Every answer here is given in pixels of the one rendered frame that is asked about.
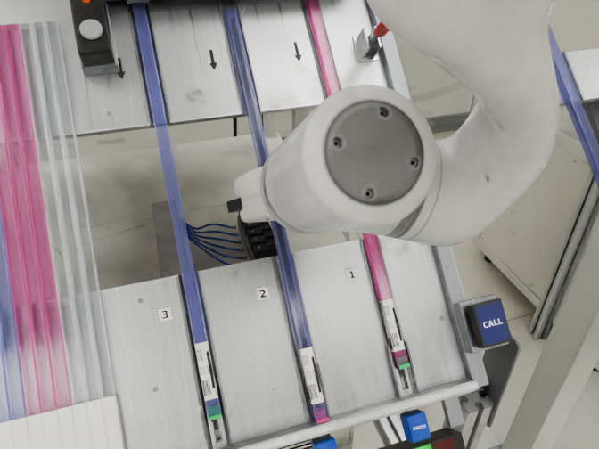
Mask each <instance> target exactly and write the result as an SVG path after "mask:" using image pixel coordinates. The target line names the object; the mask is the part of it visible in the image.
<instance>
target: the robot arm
mask: <svg viewBox="0 0 599 449"><path fill-rule="evenodd" d="M556 1H557V0H366V2H367V3H368V4H369V6H370V8H371V9H372V11H373V13H374V15H375V16H376V17H377V18H378V19H379V20H380V21H381V22H382V23H383V24H384V25H385V26H386V27H387V28H388V29H389V30H390V31H391V32H392V33H393V34H395V35H396V36H397V37H399V38H400V39H401V40H403V41H404V42H406V43H407V44H408V45H410V46H411V47H413V48H414V49H415V50H416V51H417V52H419V53H421V54H422V55H424V56H425V57H427V58H428V59H430V60H431V61H433V62H434V63H436V64H437V65H438V66H440V67H441V68H442V69H443V70H444V71H446V72H447V73H449V74H450V75H451V76H453V77H454V78H456V79H457V80H458V81H459V82H460V83H461V84H463V85H464V86H465V87H466V88H467V89H468V90H469V91H470V92H471V93H472V94H473V95H474V96H475V97H476V98H477V99H478V101H477V102H476V105H475V106H474V108H473V110H472V112H471V114H470V115H469V117H468V118H467V119H466V120H465V122H464V123H463V124H462V126H461V127H460V128H459V129H458V130H457V131H456V132H455V133H454V134H453V135H451V136H449V137H448V138H446V139H442V140H434V136H433V133H432V131H431V128H430V125H429V123H428V122H427V120H426V118H425V117H424V115H423V114H422V113H421V112H420V110H419V109H418V108H417V107H416V106H415V105H414V104H413V103H412V102H411V101H410V100H408V99H407V98H406V97H405V96H404V95H403V94H400V93H398V92H396V91H394V90H392V89H389V88H388V87H385V86H378V85H356V86H349V87H346V88H343V89H341V90H340V91H337V92H336V93H334V94H332V95H330V96H329V97H328V98H326V99H325V100H324V101H323V102H322V103H321V104H320V105H319V106H318V107H317V108H316V109H315V110H314V111H313V112H312V113H311V114H310V115H309V116H308V117H307V118H306V119H305V120H304V121H303V122H302V123H301V124H300V125H299V126H298V127H297V128H296V129H295V130H294V131H293V132H292V133H291V134H290V135H289V136H288V137H287V138H286V139H285V140H284V141H283V142H282V143H281V144H279V145H278V146H277V147H276V148H275V149H274V151H273V152H272V153H271V154H270V155H269V156H268V158H267V160H266V162H265V164H264V167H258V168H255V169H253V170H251V171H249V172H247V173H245V174H243V175H241V176H239V177H238V178H237V179H236V180H235V181H234V191H235V194H236V195H237V196H239V195H240V196H241V198H238V199H235V200H229V201H227V202H226V204H227V208H228V213H231V212H237V211H240V216H241V220H242V221H243V222H245V223H256V222H267V221H276V222H277V223H279V224H280V225H281V226H283V227H285V228H287V229H289V230H291V231H294V232H296V233H324V232H338V231H344V232H358V233H370V234H376V235H381V236H386V237H390V238H395V239H400V240H404V241H411V242H416V243H421V244H425V245H431V246H453V245H457V244H460V243H463V242H465V241H468V240H469V239H471V238H473V237H474V236H476V235H477V234H479V233H481V232H482V231H483V230H485V229H486V228H487V227H488V226H490V225H491V224H492V223H493V222H494V221H496V220H497V219H498V218H499V217H500V216H501V215H502V214H503V213H504V212H505V211H506V210H507V209H508V208H509V207H511V206H512V204H513V203H514V202H515V201H517V199H519V198H520V196H522V194H523V193H525V191H527V190H528V189H529V188H530V186H531V185H532V184H533V183H534V182H535V181H536V179H537V178H538V177H539V175H540V174H541V172H542V171H543V170H544V168H545V166H546V164H547V162H548V160H549V158H550V156H551V154H552V151H553V147H554V143H555V139H556V136H557V131H558V126H559V94H558V87H557V82H556V76H555V72H554V64H553V59H552V55H551V50H550V45H549V37H548V25H549V19H550V15H551V11H552V9H553V7H554V4H555V2H556Z"/></svg>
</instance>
